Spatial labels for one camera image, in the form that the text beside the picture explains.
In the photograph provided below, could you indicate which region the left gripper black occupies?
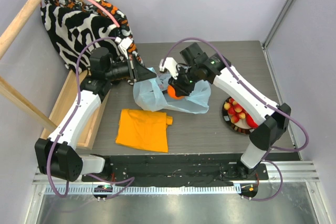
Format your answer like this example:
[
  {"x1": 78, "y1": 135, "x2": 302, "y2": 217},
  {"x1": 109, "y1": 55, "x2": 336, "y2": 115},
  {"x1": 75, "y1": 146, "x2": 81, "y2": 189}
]
[{"x1": 104, "y1": 54, "x2": 156, "y2": 83}]

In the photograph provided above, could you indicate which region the fake orange fruit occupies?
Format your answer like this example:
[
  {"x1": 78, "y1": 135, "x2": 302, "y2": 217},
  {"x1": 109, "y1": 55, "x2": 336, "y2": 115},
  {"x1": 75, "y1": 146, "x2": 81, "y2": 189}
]
[{"x1": 167, "y1": 85, "x2": 184, "y2": 100}]

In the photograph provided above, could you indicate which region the light blue printed plastic bag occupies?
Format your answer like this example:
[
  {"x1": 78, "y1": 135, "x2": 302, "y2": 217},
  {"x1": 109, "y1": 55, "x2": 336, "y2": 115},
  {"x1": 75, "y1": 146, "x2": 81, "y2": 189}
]
[{"x1": 133, "y1": 73, "x2": 211, "y2": 114}]

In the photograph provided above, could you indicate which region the fake lychee bunch red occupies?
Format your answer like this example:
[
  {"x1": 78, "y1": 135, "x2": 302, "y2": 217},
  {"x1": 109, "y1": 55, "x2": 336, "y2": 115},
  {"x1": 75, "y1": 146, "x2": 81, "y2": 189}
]
[{"x1": 223, "y1": 98, "x2": 247, "y2": 124}]

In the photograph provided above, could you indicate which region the fake red apple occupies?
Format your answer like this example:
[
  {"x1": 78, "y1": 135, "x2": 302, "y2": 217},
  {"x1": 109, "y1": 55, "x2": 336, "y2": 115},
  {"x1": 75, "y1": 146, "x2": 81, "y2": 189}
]
[{"x1": 246, "y1": 114, "x2": 258, "y2": 129}]

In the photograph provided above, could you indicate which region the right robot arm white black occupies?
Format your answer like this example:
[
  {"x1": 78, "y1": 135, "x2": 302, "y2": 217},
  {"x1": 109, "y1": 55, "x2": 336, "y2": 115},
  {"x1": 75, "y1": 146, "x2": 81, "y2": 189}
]
[{"x1": 159, "y1": 42, "x2": 291, "y2": 179}]

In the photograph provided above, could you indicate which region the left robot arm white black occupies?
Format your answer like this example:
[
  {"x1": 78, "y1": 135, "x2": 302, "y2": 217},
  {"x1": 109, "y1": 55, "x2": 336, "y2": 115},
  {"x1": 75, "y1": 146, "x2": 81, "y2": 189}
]
[{"x1": 35, "y1": 47, "x2": 156, "y2": 182}]

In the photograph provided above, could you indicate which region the zebra pattern fabric bag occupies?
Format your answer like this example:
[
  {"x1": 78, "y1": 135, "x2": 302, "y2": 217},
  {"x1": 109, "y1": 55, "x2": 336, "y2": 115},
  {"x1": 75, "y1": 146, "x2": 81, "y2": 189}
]
[{"x1": 40, "y1": 0, "x2": 133, "y2": 72}]

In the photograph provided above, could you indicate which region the orange folded cloth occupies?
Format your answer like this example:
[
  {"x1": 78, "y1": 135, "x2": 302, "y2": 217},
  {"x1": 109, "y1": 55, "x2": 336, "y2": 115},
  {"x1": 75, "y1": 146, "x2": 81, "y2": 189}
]
[{"x1": 116, "y1": 109, "x2": 173, "y2": 153}]

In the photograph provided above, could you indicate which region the round plate with dark rim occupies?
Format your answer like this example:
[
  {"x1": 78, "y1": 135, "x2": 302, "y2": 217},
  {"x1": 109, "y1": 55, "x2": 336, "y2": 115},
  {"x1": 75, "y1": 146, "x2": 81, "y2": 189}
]
[{"x1": 222, "y1": 97, "x2": 258, "y2": 135}]

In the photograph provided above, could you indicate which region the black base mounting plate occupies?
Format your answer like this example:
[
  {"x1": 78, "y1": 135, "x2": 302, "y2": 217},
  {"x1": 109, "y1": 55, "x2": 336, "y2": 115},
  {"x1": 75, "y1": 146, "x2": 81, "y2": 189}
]
[{"x1": 81, "y1": 154, "x2": 270, "y2": 184}]

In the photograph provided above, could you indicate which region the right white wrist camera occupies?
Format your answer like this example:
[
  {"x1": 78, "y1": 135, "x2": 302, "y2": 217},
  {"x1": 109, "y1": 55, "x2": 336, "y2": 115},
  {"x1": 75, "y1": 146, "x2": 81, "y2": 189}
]
[{"x1": 159, "y1": 57, "x2": 179, "y2": 80}]

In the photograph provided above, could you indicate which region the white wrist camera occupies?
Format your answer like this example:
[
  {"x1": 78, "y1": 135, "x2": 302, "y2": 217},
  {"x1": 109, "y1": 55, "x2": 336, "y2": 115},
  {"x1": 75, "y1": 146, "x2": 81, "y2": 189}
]
[
  {"x1": 114, "y1": 37, "x2": 133, "y2": 58},
  {"x1": 159, "y1": 57, "x2": 179, "y2": 80}
]

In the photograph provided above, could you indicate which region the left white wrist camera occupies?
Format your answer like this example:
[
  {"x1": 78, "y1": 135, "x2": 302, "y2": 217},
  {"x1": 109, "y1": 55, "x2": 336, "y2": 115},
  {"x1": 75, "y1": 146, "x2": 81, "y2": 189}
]
[{"x1": 114, "y1": 37, "x2": 133, "y2": 58}]

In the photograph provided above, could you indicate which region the wooden rack frame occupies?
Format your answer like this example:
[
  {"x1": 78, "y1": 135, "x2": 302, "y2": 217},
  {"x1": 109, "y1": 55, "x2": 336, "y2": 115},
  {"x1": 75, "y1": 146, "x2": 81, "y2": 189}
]
[{"x1": 0, "y1": 0, "x2": 110, "y2": 150}]

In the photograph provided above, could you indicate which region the aluminium rail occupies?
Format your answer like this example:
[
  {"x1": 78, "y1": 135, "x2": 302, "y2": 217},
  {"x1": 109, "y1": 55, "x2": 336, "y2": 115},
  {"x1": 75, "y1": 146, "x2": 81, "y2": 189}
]
[{"x1": 33, "y1": 161, "x2": 321, "y2": 196}]

